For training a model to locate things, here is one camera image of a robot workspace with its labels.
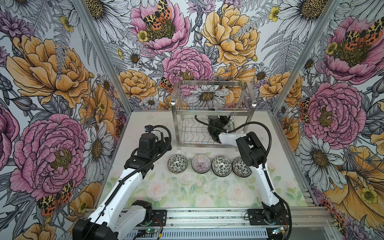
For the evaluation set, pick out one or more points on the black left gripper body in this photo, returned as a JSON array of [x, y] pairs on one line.
[[159, 148]]

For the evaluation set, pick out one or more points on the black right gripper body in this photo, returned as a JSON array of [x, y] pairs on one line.
[[224, 120]]

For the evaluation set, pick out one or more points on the purple striped bowl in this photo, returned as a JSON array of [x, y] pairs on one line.
[[201, 163]]

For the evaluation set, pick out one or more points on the black white floral bowl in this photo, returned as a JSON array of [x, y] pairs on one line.
[[221, 166]]

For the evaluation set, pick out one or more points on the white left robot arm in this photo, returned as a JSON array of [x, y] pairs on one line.
[[108, 221]]

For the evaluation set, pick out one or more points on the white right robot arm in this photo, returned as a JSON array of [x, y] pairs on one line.
[[254, 155]]

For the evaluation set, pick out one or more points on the steel two-tier dish rack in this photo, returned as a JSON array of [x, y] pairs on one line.
[[193, 103]]

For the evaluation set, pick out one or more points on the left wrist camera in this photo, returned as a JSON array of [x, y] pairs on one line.
[[149, 128]]

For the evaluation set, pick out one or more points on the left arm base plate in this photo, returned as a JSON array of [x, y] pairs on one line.
[[158, 219]]

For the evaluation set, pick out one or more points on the white vented cable duct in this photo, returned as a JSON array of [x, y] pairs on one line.
[[199, 234]]

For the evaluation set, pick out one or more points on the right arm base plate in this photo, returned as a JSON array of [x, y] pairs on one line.
[[256, 217]]

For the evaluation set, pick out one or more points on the aluminium left corner post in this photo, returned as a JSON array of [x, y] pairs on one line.
[[97, 41]]

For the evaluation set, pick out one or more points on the aluminium corner post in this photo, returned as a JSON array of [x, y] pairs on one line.
[[320, 26], [97, 41]]

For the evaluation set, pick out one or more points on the aluminium right corner post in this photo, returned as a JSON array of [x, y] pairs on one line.
[[320, 26]]

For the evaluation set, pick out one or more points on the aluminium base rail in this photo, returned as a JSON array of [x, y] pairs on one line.
[[206, 218]]

